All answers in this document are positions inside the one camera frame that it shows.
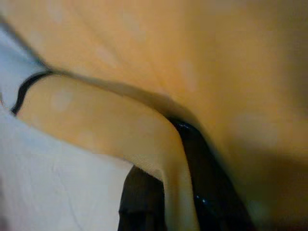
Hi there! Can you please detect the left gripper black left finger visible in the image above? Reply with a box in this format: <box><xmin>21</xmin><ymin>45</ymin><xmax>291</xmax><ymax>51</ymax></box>
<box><xmin>117</xmin><ymin>166</ymin><xmax>167</xmax><ymax>231</ymax></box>

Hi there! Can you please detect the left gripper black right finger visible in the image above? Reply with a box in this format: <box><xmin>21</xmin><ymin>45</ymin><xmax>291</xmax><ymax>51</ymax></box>
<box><xmin>173</xmin><ymin>117</ymin><xmax>256</xmax><ymax>231</ymax></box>

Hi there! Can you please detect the yellow cartoon egg blanket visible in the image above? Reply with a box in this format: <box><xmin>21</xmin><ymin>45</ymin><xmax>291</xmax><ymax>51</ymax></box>
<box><xmin>0</xmin><ymin>0</ymin><xmax>308</xmax><ymax>231</ymax></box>

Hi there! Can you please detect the white quilted mattress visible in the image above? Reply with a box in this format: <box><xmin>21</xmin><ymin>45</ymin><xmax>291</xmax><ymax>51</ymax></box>
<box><xmin>0</xmin><ymin>24</ymin><xmax>135</xmax><ymax>231</ymax></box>

